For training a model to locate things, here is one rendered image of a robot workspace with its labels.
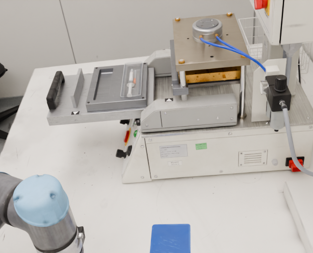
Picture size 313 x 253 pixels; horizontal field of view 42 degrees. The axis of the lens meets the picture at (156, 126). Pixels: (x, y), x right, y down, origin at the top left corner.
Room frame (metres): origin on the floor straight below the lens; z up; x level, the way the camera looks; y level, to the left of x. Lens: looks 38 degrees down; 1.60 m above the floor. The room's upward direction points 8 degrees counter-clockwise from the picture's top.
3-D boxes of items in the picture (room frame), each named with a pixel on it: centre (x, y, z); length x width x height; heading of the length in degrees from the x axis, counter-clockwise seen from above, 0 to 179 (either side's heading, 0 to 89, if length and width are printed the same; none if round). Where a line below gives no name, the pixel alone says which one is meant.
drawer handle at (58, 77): (1.03, 0.28, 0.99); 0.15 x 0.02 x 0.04; 175
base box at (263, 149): (0.98, -0.16, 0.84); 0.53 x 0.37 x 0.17; 85
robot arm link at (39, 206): (0.45, 0.19, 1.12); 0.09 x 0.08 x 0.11; 58
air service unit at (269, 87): (0.76, -0.28, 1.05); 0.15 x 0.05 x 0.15; 175
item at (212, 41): (0.97, -0.20, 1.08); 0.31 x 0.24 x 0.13; 175
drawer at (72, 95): (1.02, 0.14, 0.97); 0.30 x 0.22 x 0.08; 85
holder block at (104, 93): (1.02, 0.09, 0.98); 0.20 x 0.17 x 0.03; 175
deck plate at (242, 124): (0.99, -0.20, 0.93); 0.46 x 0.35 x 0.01; 85
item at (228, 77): (0.99, -0.16, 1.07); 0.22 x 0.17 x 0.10; 175
